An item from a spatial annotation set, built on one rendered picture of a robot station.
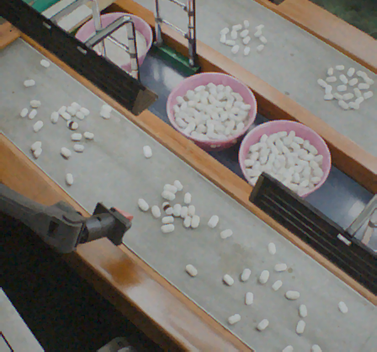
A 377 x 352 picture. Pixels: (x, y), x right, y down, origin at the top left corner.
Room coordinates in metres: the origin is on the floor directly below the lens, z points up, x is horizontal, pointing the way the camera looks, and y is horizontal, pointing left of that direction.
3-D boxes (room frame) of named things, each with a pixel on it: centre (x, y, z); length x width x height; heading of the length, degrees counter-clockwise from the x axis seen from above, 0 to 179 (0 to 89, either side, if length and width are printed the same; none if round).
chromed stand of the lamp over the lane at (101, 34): (1.32, 0.26, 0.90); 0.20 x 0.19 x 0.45; 45
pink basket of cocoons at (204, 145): (1.28, -0.07, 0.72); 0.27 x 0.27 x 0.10
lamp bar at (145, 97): (1.27, 0.32, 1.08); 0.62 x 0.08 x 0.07; 45
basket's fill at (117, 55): (1.59, 0.24, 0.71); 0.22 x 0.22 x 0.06
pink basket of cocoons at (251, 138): (1.08, -0.27, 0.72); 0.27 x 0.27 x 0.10
